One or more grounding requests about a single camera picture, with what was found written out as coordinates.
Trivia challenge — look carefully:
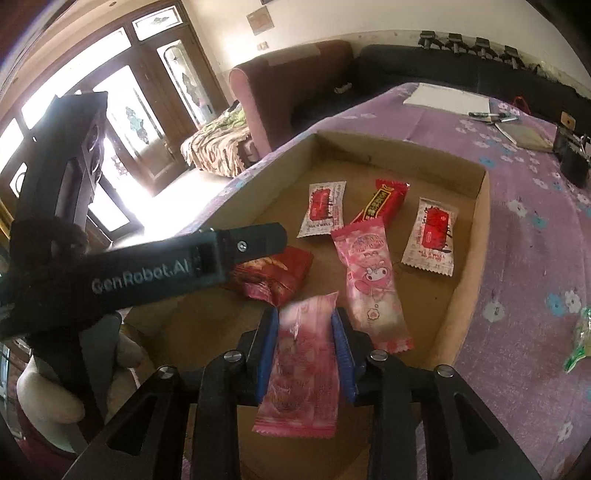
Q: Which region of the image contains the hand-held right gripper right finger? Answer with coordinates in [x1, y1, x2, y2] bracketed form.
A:
[330, 305, 543, 480]

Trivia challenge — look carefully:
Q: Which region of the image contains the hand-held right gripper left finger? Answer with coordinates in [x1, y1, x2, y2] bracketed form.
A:
[60, 305, 282, 480]

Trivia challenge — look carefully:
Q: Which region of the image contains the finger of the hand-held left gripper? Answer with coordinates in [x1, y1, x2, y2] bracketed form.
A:
[199, 222, 288, 289]

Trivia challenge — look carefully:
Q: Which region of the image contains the pink snack packet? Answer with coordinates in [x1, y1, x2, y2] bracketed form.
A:
[331, 218, 415, 354]
[252, 292, 340, 438]

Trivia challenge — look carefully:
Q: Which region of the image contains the red packet with gold print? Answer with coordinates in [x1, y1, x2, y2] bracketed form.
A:
[228, 246, 314, 308]

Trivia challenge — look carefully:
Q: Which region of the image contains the shallow cardboard box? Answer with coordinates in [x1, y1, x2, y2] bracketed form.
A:
[122, 131, 491, 480]

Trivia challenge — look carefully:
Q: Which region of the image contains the green and white candy packet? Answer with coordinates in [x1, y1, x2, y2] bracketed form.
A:
[563, 307, 591, 374]

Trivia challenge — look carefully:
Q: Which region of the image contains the person's left hand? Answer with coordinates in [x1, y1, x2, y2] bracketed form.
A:
[17, 336, 145, 424]

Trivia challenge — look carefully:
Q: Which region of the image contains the white sachet with red print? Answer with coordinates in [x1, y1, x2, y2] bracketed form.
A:
[296, 181, 348, 239]
[401, 198, 460, 278]

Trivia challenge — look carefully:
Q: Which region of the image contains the patterned brown white blanket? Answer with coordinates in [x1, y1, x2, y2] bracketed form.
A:
[180, 104, 259, 178]

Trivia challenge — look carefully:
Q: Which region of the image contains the green cloth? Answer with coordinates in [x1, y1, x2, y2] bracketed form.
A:
[216, 107, 246, 129]

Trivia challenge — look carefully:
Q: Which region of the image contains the red snack bar dark label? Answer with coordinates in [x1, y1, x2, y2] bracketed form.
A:
[349, 179, 411, 227]

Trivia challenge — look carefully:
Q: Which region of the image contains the maroon sofa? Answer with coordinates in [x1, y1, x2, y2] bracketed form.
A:
[229, 39, 356, 160]

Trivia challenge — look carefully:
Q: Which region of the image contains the wooden door with glass panes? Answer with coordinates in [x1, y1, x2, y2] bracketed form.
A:
[0, 9, 232, 241]

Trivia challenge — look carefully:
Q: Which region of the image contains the purple floral tablecloth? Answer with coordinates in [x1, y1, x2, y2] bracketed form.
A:
[175, 82, 591, 480]

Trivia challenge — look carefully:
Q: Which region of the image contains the black sofa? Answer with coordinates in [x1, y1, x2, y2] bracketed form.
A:
[291, 44, 583, 130]

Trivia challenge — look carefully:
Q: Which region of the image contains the white paper sheet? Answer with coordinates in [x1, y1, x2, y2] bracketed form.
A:
[403, 83, 490, 114]

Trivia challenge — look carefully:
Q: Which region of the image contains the brown notepad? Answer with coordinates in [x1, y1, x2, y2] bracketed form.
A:
[512, 126, 555, 153]

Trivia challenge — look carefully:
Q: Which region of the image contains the black boxy device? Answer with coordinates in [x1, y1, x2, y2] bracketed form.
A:
[553, 111, 591, 188]

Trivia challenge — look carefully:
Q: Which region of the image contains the brown wall plaque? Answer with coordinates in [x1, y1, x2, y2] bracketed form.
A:
[246, 8, 274, 36]

